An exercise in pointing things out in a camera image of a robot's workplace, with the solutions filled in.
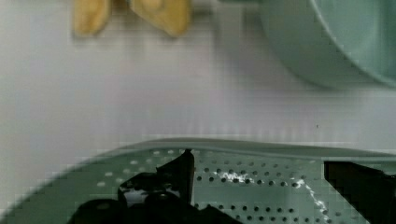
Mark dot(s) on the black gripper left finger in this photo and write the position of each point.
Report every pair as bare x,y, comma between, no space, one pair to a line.
161,197

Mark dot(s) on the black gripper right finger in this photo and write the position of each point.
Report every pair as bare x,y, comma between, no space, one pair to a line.
370,191

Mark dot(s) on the green plastic strainer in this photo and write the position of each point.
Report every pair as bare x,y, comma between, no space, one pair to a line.
255,183

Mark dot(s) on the teal green bowl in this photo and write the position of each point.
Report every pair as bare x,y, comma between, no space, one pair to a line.
339,44

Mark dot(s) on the yellow toy pieces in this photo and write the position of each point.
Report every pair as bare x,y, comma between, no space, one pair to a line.
171,16

